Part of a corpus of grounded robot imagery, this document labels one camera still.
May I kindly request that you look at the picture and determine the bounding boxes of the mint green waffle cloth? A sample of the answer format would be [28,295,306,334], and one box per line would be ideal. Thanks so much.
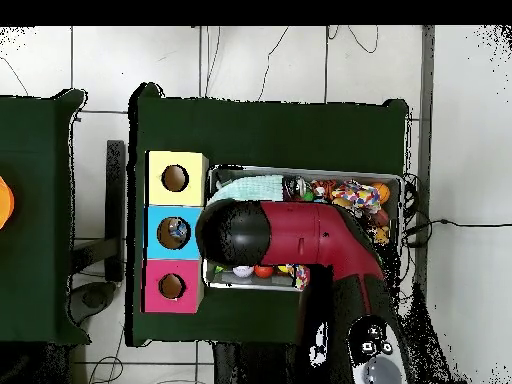
[207,174,285,203]

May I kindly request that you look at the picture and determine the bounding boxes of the knotted polka dot cloth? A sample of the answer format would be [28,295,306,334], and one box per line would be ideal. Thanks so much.
[285,263,311,291]

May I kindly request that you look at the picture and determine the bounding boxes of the crushed clear plastic bottle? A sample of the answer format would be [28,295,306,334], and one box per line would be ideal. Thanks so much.
[167,220,190,241]

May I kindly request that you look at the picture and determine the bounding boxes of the shallow clear mesh bin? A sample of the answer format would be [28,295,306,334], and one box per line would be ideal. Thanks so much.
[202,164,405,293]

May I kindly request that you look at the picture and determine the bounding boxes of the wooden box with three holes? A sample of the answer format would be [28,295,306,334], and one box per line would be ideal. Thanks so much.
[141,149,210,315]

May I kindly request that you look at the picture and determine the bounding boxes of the black printed can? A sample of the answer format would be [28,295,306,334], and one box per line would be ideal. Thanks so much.
[284,176,308,197]

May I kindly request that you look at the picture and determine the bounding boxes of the dark green tablecloth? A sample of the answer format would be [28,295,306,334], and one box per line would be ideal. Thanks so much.
[125,81,410,348]

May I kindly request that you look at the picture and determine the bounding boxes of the crumpled polka dot cloth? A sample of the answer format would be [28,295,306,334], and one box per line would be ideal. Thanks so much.
[331,179,382,213]

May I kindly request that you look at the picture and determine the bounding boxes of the orange basketball toy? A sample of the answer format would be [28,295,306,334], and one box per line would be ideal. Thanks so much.
[370,182,391,205]

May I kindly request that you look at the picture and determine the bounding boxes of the neighbouring green covered table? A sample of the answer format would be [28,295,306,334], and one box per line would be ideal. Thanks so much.
[0,88,91,347]

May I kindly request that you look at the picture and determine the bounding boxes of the orange round object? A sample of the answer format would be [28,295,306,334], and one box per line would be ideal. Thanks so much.
[0,175,16,231]

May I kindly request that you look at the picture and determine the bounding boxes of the black floor cable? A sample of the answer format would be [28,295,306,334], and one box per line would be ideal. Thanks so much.
[403,217,512,247]

